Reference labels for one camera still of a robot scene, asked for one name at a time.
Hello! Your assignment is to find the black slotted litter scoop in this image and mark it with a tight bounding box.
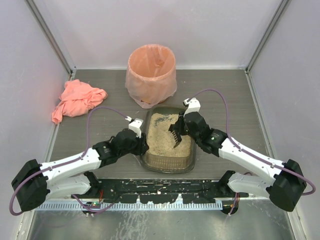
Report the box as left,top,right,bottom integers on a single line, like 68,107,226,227
168,122,182,148

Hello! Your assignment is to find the dark green litter box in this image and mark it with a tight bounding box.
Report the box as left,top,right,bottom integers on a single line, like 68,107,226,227
140,105,197,174

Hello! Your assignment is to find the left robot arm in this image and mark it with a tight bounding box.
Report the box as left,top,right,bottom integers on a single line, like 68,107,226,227
9,128,149,216

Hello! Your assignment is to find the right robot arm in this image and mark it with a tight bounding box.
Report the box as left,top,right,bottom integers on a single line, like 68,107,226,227
169,112,307,212

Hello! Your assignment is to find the beige cat litter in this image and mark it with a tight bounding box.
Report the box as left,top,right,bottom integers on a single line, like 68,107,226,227
147,113,191,158

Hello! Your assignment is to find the bin with orange liner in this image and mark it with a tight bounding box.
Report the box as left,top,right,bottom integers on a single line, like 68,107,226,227
125,44,178,109

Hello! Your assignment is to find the crumpled pink cloth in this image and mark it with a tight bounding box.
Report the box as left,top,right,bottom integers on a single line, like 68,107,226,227
51,79,108,125

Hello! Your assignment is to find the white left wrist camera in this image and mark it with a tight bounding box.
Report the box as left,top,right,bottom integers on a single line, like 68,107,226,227
128,118,144,138

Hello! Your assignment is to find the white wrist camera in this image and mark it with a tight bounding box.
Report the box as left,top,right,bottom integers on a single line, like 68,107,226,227
128,118,144,138
183,97,201,116

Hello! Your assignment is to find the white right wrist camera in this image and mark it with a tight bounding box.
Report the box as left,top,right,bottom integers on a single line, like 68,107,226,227
183,97,201,116

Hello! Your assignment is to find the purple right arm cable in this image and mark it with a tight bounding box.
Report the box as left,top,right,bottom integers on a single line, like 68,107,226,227
189,88,316,196

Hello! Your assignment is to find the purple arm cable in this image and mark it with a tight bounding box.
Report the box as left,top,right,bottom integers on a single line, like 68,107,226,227
189,88,316,196
9,106,132,216

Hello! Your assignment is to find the white slotted cable duct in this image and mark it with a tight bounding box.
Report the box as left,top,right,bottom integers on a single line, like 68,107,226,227
36,200,223,211

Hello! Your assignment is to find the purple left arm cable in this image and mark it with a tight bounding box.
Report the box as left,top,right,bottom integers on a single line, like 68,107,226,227
9,106,132,216

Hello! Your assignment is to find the left aluminium frame post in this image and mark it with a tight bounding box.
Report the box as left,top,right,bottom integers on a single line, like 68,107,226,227
24,0,76,76

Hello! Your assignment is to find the aluminium frame post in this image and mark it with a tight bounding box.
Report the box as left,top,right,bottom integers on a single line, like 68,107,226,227
245,0,291,74
24,0,76,76

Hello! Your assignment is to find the right aluminium frame post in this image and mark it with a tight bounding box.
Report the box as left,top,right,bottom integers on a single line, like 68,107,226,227
245,0,291,74

